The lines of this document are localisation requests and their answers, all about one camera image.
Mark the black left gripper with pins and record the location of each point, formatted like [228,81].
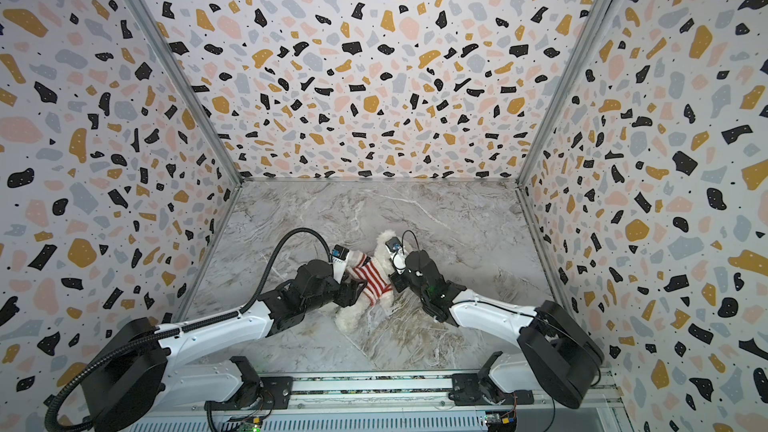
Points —
[352,292]

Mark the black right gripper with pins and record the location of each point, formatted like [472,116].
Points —
[411,276]

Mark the red white striped sweater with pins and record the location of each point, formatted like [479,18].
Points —
[378,287]

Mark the white plush teddy bear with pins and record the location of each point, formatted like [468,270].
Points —
[347,319]

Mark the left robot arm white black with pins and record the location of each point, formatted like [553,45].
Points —
[146,367]

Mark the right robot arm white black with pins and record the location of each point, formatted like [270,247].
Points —
[563,358]

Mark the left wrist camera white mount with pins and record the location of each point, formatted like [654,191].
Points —
[339,259]

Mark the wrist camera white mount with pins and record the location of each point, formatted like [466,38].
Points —
[339,259]
[397,254]

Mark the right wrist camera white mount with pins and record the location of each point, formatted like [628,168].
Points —
[397,254]

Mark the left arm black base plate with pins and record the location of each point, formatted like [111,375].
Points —
[270,393]

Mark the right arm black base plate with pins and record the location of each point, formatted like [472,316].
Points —
[469,389]

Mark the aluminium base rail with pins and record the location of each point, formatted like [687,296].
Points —
[400,401]

